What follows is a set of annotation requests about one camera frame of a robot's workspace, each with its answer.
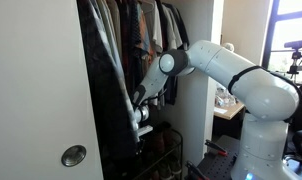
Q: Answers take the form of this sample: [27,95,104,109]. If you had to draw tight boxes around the dark plaid coat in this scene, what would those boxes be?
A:
[76,0,139,180]

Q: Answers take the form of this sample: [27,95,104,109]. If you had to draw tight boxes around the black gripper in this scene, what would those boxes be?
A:
[134,135,146,156]

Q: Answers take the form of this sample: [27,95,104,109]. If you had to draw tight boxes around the orange and blue shirt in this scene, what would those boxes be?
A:
[138,2,154,56]

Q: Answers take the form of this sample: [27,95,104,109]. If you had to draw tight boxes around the white paper sheet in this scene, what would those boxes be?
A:
[213,106,229,116]

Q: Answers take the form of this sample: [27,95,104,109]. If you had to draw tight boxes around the dark low shoe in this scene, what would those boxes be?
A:
[169,154,183,176]
[156,159,174,180]

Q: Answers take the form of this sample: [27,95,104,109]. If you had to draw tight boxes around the wooden desk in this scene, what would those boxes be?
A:
[213,99,247,122]

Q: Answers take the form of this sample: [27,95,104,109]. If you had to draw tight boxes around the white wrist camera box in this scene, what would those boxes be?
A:
[136,124,155,138]

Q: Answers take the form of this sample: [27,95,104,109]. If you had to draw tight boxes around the dark boot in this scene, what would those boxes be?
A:
[161,121,175,148]

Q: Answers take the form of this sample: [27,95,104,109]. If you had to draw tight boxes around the grey t-shirt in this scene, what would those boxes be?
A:
[162,4,184,52]

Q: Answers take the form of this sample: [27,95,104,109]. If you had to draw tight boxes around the black window frame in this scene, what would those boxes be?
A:
[260,0,302,73]

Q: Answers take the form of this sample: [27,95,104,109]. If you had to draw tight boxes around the grey-green shirt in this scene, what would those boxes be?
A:
[90,0,142,144]

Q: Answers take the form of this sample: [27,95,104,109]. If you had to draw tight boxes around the dark red plaid shirt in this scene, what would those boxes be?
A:
[119,0,139,101]

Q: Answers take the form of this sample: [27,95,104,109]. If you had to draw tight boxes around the black metal shoe rack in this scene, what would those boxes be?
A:
[130,128,185,180]

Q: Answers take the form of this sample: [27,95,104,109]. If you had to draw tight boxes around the beige shirt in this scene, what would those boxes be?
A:
[105,0,125,68]

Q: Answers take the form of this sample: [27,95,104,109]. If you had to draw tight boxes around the white t-shirt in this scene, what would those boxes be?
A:
[147,0,164,54]

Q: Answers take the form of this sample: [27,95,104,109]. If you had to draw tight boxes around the navy dotted shirt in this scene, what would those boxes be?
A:
[129,0,144,88]

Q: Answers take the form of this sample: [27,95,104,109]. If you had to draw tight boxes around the orange floral shirt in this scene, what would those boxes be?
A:
[147,43,158,66]

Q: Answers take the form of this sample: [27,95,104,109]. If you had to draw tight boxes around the red handled black clamp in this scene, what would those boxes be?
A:
[185,160,212,180]
[204,139,229,158]

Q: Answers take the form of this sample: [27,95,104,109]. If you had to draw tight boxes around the white cap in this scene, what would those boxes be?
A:
[223,42,235,53]

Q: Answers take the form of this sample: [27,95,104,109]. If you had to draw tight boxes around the black t-shirt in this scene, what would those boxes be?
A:
[155,0,169,52]

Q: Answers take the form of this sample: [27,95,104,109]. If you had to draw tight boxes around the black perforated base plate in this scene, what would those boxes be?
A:
[190,134,243,180]

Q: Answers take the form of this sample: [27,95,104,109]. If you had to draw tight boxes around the white sliding closet door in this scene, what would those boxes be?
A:
[0,0,105,180]

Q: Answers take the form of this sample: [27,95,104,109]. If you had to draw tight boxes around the round metal door pull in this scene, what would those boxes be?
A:
[60,144,88,168]

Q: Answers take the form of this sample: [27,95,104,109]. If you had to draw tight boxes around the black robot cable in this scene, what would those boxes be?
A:
[226,65,302,122]

